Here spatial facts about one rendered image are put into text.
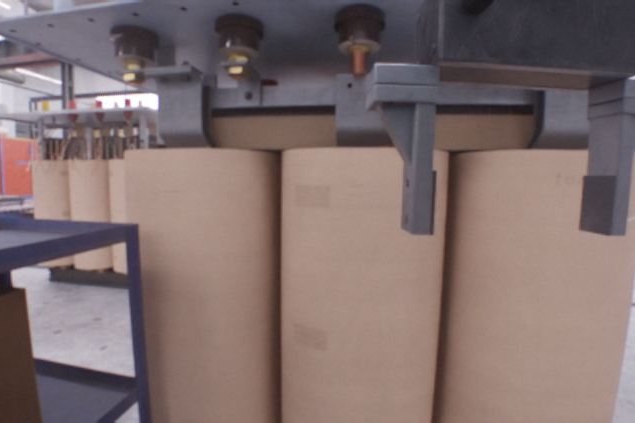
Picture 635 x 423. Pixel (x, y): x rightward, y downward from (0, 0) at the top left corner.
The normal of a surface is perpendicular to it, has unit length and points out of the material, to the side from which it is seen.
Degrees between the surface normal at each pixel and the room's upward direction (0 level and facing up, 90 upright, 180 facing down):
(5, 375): 90
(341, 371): 90
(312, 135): 90
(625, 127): 90
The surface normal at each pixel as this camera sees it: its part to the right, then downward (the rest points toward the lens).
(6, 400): 0.99, 0.03
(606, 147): -1.00, -0.01
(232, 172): 0.47, 0.09
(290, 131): -0.15, 0.10
